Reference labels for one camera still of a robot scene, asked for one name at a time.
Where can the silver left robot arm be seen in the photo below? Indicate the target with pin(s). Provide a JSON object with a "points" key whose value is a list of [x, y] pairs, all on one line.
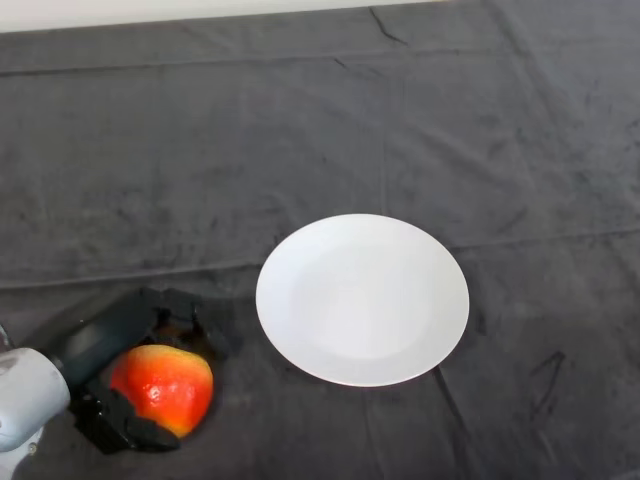
{"points": [[27, 395]]}

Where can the black cloth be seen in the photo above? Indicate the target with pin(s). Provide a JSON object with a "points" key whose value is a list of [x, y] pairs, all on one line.
{"points": [[200, 175]]}

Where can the red yellow apple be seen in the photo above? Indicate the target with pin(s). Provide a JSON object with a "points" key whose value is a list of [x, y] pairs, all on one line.
{"points": [[167, 385]]}

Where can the white round plate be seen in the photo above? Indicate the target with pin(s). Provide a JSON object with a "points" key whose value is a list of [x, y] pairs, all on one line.
{"points": [[363, 300]]}

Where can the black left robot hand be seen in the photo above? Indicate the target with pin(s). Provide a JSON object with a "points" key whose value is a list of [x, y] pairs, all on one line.
{"points": [[107, 340]]}

